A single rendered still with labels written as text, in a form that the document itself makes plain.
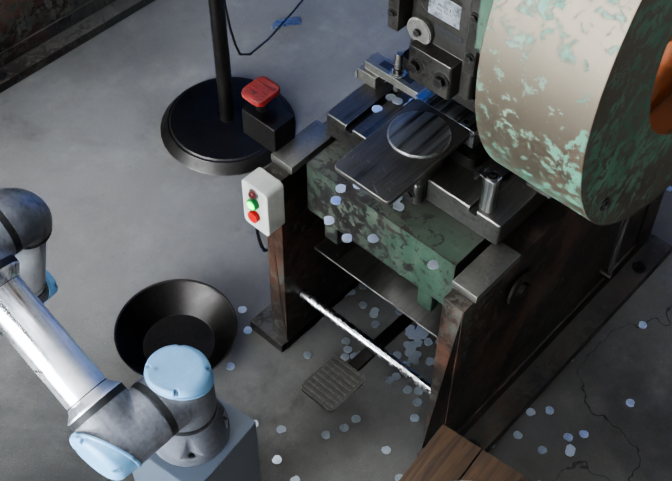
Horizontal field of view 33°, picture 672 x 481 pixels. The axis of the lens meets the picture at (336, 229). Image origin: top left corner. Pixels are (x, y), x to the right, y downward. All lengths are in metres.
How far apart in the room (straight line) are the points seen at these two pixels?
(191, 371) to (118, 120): 1.49
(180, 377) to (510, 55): 0.86
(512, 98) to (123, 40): 2.24
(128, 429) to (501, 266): 0.76
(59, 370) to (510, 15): 0.99
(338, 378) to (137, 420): 0.73
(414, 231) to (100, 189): 1.22
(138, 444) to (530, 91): 0.92
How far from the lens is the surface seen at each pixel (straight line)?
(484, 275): 2.18
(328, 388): 2.58
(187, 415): 2.03
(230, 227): 3.06
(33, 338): 2.00
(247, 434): 2.21
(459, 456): 2.30
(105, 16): 3.68
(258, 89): 2.32
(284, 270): 2.57
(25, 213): 2.05
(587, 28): 1.42
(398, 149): 2.17
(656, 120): 1.94
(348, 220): 2.35
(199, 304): 2.89
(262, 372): 2.79
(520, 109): 1.53
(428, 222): 2.24
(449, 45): 2.08
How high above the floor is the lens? 2.37
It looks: 51 degrees down
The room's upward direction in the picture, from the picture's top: 1 degrees clockwise
